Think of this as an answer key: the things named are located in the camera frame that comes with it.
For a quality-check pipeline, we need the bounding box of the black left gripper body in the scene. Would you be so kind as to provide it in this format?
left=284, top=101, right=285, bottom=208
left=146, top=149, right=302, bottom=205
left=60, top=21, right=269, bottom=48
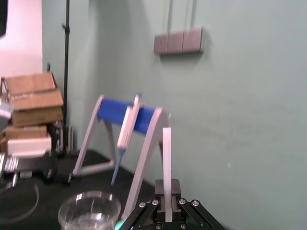
left=17, top=154, right=72, bottom=185

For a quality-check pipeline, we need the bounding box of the white flat box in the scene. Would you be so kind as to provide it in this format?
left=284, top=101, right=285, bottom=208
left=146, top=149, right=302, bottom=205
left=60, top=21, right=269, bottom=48
left=6, top=137, right=53, bottom=157

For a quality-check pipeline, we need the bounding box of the grey wall switch panel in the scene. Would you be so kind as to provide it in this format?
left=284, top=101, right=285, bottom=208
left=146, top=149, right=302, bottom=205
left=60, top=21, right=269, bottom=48
left=153, top=25, right=204, bottom=56

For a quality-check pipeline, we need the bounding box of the black tripod pole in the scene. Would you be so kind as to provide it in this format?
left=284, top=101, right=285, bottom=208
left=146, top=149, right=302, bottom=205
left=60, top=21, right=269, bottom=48
left=61, top=0, right=72, bottom=156

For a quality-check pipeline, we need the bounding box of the pale wall conduit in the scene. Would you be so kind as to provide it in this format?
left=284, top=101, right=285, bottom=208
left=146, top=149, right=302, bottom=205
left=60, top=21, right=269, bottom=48
left=167, top=0, right=174, bottom=32

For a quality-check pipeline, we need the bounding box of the clear glass beaker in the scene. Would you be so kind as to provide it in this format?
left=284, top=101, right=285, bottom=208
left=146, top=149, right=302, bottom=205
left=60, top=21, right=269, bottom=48
left=58, top=190, right=122, bottom=230

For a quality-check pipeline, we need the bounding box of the thin grey cable loop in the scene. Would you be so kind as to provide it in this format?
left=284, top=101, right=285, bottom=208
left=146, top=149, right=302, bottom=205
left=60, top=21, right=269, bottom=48
left=0, top=182, right=40, bottom=218

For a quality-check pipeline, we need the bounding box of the small brown cardboard box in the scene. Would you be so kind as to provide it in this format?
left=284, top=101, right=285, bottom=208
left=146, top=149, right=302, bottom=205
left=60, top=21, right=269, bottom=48
left=2, top=71, right=57, bottom=97

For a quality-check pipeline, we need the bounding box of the flat brown cardboard box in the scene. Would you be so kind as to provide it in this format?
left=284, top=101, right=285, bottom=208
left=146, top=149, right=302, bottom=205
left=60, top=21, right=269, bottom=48
left=4, top=124, right=48, bottom=140

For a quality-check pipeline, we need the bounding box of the black stacked equipment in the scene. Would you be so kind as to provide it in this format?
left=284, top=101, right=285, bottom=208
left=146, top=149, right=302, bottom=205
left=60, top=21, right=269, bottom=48
left=47, top=121, right=75, bottom=158

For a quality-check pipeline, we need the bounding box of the grey pipette stand blue bar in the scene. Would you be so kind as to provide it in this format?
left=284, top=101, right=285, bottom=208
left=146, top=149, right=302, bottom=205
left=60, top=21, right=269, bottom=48
left=71, top=94, right=171, bottom=220

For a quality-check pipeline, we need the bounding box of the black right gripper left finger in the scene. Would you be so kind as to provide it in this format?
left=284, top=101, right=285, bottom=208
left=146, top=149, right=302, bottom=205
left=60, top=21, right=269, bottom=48
left=121, top=179, right=166, bottom=230

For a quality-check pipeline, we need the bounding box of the white pipette with blue tip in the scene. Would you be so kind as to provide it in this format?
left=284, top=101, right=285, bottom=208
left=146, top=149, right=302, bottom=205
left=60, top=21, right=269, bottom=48
left=110, top=92, right=143, bottom=186

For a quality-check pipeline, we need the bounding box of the white translucent stirring rod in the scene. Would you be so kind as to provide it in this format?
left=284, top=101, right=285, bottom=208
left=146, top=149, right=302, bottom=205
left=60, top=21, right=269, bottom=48
left=162, top=127, right=174, bottom=222

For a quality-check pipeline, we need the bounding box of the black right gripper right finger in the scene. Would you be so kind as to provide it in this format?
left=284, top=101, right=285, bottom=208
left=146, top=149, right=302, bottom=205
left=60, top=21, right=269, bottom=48
left=170, top=179, right=227, bottom=230

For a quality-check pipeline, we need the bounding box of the large brown cardboard box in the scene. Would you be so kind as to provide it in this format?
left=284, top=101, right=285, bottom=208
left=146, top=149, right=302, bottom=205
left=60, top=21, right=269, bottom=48
left=8, top=88, right=65, bottom=128

